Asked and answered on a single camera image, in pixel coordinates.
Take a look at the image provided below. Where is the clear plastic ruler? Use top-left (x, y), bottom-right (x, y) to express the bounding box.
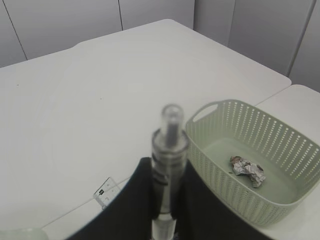
top-left (93, 177), bottom-right (121, 210)

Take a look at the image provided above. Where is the frosted green glass bowl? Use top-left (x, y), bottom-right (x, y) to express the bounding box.
top-left (0, 223), bottom-right (49, 240)

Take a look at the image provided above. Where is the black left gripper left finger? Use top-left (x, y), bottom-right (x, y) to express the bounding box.
top-left (68, 157), bottom-right (152, 240)

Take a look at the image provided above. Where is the grey white clear pen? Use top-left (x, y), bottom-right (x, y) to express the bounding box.
top-left (151, 104), bottom-right (189, 240)

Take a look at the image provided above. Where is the paper ball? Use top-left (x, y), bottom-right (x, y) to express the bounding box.
top-left (229, 156), bottom-right (266, 188)

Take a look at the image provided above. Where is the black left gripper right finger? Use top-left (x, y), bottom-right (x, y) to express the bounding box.
top-left (175, 161), bottom-right (270, 240)

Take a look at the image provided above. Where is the pale green plastic basket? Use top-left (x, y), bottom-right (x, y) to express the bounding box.
top-left (185, 99), bottom-right (320, 226)

